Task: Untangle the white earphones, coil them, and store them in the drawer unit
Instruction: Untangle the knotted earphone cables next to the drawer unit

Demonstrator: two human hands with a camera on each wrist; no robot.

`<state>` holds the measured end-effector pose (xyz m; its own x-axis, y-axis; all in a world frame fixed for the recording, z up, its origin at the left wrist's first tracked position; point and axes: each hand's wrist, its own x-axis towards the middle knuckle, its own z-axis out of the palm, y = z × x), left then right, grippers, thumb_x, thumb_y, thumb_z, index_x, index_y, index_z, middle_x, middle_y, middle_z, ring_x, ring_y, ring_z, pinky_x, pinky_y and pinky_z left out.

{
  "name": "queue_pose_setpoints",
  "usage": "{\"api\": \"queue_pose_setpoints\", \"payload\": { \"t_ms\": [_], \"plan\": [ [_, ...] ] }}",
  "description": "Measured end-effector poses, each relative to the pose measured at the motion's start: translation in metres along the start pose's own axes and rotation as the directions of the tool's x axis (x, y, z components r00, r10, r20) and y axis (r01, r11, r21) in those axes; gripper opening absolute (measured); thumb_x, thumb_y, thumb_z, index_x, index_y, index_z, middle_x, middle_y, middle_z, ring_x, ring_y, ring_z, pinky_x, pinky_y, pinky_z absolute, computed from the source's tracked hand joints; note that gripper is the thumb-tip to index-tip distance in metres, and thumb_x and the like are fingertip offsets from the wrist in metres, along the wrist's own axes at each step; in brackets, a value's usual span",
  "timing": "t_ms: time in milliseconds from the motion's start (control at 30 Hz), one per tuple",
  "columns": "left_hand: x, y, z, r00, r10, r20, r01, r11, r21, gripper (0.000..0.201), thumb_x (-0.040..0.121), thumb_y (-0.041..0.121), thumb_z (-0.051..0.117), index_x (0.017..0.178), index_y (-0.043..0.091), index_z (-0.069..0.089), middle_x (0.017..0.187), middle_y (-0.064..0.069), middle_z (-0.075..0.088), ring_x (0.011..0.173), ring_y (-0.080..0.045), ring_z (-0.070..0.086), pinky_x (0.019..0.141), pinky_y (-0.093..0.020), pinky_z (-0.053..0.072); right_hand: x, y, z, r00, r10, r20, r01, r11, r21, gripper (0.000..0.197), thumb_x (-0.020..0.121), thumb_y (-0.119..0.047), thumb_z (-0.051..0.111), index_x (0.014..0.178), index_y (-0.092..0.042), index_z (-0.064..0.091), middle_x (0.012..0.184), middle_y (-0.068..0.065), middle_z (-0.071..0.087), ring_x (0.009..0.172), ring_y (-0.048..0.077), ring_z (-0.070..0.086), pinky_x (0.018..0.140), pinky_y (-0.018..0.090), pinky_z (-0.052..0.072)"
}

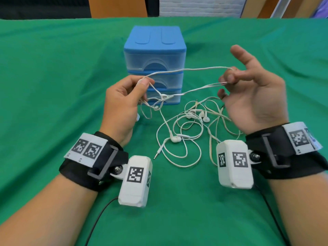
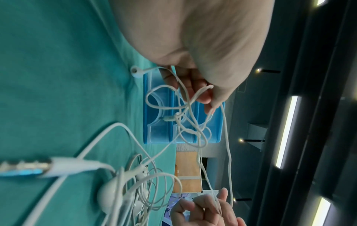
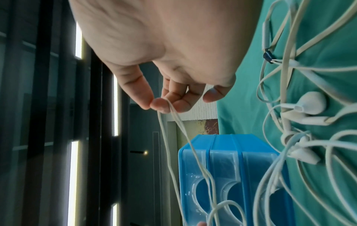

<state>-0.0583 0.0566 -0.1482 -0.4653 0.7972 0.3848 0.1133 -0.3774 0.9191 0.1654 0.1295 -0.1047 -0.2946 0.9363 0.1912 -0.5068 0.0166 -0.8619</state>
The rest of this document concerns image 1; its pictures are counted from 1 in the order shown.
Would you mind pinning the person's left hand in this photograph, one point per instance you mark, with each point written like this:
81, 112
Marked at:
120, 112

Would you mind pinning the person's right hand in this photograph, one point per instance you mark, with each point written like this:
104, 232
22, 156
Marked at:
258, 105

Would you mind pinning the blue plastic mini drawer unit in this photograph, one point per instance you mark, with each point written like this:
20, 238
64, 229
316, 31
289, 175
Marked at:
155, 35

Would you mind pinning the person's right forearm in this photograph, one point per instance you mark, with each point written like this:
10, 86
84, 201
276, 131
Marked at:
302, 210

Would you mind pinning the person's left forearm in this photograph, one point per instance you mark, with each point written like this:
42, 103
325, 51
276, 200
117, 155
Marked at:
48, 212

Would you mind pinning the white left marker tag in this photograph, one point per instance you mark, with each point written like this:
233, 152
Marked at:
87, 149

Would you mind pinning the white marker tag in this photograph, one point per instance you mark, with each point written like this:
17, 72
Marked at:
298, 138
87, 149

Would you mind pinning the white right marker tag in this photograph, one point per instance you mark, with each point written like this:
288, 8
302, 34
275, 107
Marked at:
298, 138

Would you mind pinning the green tablecloth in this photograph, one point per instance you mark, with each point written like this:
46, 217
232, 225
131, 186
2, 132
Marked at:
51, 87

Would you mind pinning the tan wooden board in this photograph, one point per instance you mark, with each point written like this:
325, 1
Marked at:
253, 7
302, 6

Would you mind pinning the wide orange wooden panel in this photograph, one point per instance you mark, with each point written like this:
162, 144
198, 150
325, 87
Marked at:
118, 6

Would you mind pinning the purple cloth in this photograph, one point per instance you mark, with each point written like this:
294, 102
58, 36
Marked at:
322, 11

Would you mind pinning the black sofa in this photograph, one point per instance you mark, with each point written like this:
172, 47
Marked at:
43, 12

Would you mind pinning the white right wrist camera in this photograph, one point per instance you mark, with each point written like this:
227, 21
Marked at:
235, 176

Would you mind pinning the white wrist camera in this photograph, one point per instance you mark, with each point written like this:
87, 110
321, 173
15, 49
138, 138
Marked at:
133, 197
235, 176

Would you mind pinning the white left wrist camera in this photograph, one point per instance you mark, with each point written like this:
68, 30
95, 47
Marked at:
133, 197

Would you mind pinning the white metal frame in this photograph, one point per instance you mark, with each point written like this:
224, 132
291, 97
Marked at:
280, 7

